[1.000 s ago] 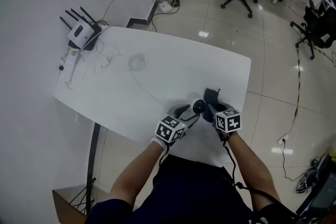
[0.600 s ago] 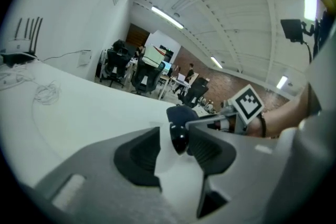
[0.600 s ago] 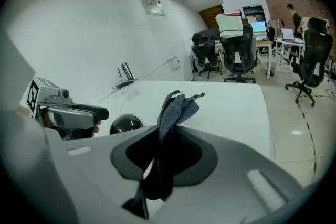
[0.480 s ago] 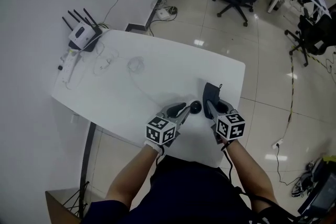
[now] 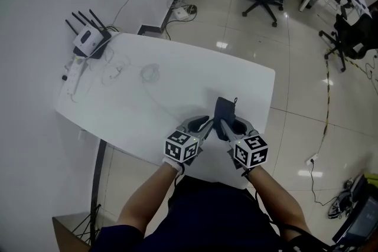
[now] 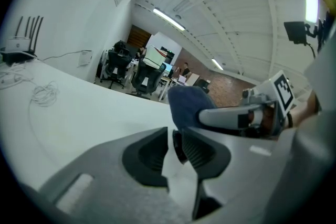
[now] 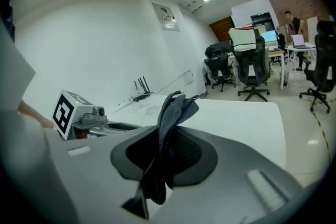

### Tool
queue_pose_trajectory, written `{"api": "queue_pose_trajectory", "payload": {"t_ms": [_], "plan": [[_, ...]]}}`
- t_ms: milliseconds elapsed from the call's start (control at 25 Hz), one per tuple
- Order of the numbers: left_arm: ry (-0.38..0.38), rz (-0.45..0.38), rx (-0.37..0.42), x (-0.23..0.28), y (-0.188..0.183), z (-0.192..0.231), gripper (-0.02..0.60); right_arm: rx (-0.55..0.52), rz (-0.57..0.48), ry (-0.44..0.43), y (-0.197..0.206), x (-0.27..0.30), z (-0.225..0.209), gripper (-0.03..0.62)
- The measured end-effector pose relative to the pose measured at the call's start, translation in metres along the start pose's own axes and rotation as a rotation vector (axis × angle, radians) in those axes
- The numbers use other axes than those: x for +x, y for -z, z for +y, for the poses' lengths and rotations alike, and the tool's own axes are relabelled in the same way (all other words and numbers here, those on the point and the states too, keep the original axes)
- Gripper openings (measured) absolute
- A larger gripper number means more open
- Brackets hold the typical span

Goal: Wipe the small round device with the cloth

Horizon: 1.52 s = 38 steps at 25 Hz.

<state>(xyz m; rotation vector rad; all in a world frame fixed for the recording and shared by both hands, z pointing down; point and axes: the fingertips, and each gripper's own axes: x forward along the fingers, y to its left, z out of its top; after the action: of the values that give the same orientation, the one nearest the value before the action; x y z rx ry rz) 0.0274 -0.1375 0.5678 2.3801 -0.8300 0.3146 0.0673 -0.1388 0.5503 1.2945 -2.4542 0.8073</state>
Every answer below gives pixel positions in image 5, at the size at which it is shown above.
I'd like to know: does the white power strip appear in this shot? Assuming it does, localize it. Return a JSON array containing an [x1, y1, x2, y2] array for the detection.
[[60, 57, 86, 96]]

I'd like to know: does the black router with antennas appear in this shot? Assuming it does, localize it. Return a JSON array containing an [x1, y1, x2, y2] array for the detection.
[[65, 8, 112, 60]]

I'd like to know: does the black floor cable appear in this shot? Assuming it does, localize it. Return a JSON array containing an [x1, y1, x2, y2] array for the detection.
[[309, 163, 340, 207]]

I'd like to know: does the brown wooden table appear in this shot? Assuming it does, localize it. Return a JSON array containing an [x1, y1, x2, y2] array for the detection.
[[52, 214, 92, 252]]

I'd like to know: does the heap of grey equipment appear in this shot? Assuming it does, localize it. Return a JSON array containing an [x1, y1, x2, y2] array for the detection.
[[327, 176, 370, 219]]

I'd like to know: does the black screen on stand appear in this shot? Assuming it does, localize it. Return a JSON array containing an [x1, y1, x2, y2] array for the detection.
[[332, 196, 378, 246]]

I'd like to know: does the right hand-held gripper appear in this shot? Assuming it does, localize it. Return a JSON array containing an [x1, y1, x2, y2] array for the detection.
[[219, 117, 269, 177]]

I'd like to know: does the white floor box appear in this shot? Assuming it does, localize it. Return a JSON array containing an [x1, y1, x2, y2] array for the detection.
[[172, 6, 190, 21]]

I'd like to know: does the white box with black oval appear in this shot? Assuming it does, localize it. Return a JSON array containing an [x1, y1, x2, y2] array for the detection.
[[73, 25, 103, 57]]

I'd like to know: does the dark blue pouch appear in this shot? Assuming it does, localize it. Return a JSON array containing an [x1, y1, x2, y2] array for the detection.
[[213, 96, 239, 141]]

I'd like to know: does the coiled white cable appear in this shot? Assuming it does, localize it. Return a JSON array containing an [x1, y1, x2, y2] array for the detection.
[[139, 63, 184, 122]]

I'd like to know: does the person's left forearm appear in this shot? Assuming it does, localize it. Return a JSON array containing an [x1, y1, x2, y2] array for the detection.
[[117, 161, 181, 235]]

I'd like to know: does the green panel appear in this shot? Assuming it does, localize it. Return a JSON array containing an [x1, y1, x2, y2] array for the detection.
[[363, 172, 378, 186]]

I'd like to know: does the person's right forearm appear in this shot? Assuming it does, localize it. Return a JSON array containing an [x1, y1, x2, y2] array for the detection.
[[247, 166, 311, 235]]

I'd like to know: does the person's dark blue shirt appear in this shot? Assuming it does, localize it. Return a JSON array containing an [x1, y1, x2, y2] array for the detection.
[[99, 175, 296, 252]]

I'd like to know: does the white standing desk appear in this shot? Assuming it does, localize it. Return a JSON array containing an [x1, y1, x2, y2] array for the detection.
[[54, 32, 276, 190]]

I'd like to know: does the white wristband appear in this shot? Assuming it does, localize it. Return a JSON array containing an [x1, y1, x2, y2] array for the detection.
[[162, 157, 183, 171]]

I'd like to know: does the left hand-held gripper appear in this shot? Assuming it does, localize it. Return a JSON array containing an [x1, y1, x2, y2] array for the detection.
[[164, 115, 216, 166]]

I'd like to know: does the white charger with cable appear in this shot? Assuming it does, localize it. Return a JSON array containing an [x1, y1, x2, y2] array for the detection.
[[100, 47, 131, 86]]

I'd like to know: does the yellow-black floor tape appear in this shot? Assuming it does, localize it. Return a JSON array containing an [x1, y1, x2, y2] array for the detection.
[[315, 48, 373, 157]]

